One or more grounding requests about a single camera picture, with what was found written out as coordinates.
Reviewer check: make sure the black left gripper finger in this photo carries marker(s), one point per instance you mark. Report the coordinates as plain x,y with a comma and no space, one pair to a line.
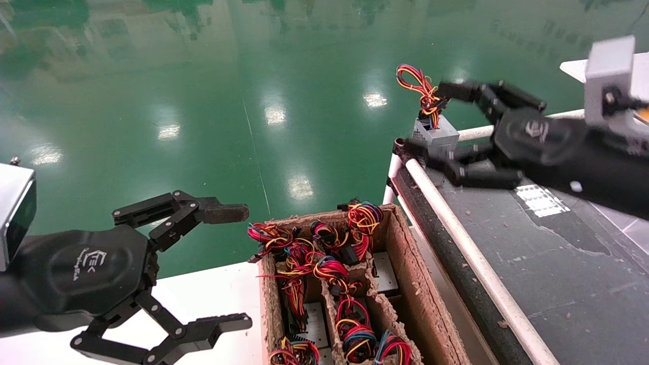
223,214

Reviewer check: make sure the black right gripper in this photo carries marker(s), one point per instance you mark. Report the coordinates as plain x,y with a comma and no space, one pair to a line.
557,152

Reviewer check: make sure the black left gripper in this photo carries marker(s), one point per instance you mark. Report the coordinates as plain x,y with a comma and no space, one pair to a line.
76,274

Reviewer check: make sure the black pipe joint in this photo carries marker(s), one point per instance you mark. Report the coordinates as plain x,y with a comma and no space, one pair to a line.
403,148

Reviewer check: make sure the white perforated label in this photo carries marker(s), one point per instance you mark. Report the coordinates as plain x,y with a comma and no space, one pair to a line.
542,203

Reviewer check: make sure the silver power supply unit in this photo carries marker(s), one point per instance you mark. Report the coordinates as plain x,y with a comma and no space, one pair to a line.
386,274
317,324

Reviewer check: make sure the brown pulp divider box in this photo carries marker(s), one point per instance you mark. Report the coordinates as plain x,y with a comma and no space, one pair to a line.
421,304

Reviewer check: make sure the white pipe frame conveyor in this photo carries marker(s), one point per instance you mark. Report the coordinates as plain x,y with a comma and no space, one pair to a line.
459,263

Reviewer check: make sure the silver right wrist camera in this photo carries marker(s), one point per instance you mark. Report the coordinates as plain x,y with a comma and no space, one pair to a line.
608,66

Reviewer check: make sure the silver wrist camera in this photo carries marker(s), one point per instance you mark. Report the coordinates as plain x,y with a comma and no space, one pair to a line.
12,203
608,66

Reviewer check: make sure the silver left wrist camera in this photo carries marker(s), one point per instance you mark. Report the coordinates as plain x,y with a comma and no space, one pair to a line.
12,203

